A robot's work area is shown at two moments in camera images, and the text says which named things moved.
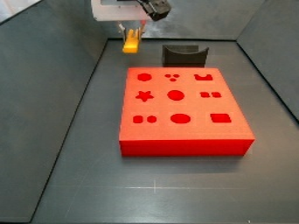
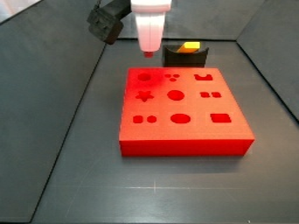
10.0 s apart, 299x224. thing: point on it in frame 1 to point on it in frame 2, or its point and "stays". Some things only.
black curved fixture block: (183, 56) stays
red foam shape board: (180, 112) stays
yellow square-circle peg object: (131, 45) to (190, 47)
